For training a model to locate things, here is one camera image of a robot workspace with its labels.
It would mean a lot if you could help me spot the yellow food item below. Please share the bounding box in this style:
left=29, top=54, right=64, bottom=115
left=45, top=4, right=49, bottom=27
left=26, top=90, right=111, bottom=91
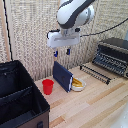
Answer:
left=72, top=78, right=84, bottom=89

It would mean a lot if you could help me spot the black fabric storage box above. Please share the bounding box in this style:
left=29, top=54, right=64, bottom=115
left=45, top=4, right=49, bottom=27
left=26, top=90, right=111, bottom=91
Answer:
left=0, top=60, right=51, bottom=128

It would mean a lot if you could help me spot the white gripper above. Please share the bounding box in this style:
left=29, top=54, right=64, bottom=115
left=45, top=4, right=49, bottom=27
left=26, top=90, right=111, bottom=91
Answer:
left=46, top=27, right=82, bottom=58

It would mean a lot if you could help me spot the black wire rack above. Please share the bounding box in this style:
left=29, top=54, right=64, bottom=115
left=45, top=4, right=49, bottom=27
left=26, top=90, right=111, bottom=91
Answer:
left=79, top=64, right=112, bottom=85

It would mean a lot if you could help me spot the black cable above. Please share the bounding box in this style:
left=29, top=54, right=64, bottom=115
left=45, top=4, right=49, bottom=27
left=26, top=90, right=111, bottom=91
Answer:
left=79, top=17, right=128, bottom=38

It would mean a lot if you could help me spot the black toaster oven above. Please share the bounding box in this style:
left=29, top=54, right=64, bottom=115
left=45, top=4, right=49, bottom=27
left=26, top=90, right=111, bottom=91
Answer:
left=91, top=37, right=128, bottom=80

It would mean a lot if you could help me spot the white bowl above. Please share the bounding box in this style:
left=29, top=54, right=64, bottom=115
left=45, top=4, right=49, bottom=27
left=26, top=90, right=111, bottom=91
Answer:
left=70, top=77, right=87, bottom=93

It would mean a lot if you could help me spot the red plastic cup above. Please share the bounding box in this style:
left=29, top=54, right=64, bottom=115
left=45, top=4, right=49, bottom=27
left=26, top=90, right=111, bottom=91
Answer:
left=41, top=78, right=55, bottom=96

